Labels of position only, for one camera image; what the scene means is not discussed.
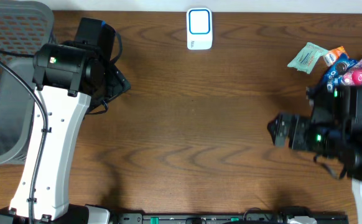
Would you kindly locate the teal wet wipes pack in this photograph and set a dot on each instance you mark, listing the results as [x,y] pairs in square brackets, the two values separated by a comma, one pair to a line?
[308,56]

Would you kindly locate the grey plastic mesh basket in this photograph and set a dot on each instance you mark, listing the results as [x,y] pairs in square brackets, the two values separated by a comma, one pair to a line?
[24,27]

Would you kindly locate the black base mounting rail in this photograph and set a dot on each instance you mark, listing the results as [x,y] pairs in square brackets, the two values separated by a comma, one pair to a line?
[255,216]

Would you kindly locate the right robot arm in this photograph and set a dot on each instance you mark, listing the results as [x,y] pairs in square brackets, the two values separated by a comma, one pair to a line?
[333,131]

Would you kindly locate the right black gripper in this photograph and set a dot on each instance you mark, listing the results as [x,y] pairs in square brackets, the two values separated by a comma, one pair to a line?
[283,130]

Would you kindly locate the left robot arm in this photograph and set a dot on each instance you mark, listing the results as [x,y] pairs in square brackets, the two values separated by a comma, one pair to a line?
[72,80]

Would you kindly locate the white barcode scanner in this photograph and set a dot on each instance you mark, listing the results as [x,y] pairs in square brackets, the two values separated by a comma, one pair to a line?
[199,28]

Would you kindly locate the blue Oreo cookie pack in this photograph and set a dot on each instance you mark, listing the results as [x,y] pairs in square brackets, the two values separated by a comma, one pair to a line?
[334,75]

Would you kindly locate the small orange tissue pack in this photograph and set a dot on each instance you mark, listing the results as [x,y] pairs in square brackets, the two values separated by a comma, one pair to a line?
[333,55]

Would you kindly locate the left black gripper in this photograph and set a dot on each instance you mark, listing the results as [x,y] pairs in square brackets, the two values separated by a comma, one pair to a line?
[119,84]

